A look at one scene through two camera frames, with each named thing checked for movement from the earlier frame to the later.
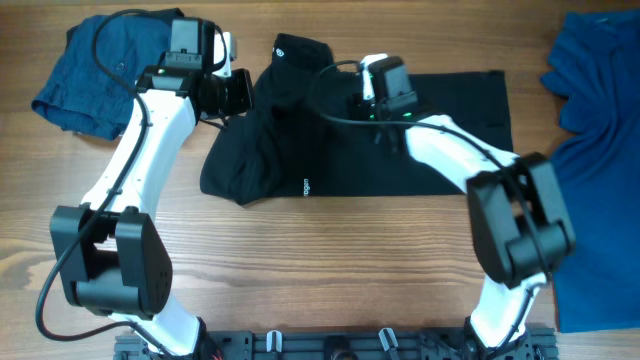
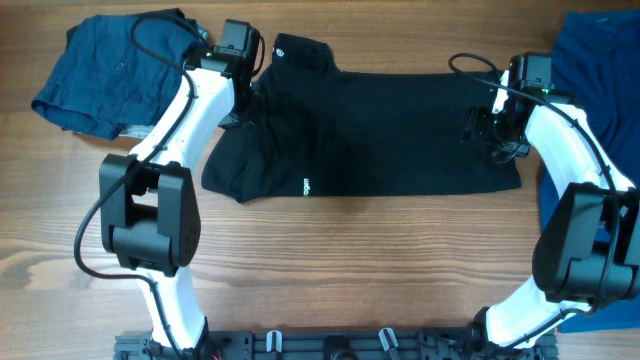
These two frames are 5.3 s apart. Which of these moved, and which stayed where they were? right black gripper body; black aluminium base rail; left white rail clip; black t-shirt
Moved: right black gripper body
Stayed: left white rail clip; black aluminium base rail; black t-shirt
